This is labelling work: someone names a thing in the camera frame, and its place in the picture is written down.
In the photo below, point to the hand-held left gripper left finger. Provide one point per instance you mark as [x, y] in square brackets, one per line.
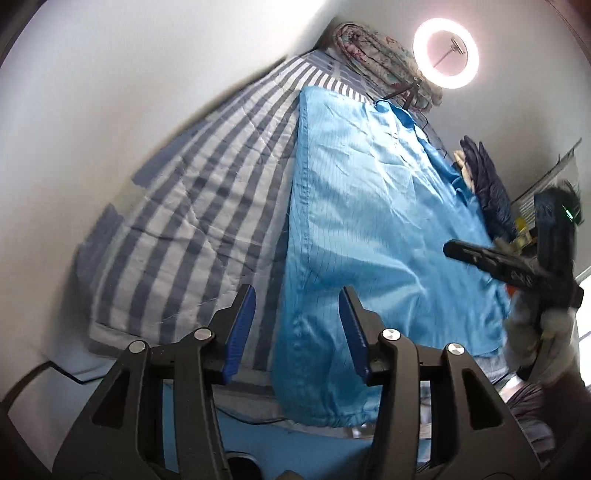
[240, 332]

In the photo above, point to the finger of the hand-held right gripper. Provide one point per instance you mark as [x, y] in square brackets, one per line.
[485, 258]

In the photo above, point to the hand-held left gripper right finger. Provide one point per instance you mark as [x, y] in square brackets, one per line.
[353, 332]

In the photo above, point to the blue pinstriped coat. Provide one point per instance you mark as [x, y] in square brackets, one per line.
[369, 207]

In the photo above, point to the person's right hand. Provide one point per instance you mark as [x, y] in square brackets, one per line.
[521, 332]

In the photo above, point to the dark navy puffer jacket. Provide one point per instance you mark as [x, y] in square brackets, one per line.
[489, 194]

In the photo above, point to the window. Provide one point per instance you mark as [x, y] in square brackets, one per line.
[584, 318]

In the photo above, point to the cream cloth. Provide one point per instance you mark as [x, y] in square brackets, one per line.
[461, 168]

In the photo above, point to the blue white striped quilt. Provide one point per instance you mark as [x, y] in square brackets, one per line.
[207, 207]

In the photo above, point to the person's dark ribbed clothing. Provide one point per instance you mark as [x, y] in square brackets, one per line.
[531, 415]

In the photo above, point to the black tripod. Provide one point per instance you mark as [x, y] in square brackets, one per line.
[408, 99]

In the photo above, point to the phone holder clamp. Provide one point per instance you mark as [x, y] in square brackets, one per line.
[456, 47]

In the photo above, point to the folded floral blanket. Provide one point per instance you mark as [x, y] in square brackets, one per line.
[378, 50]

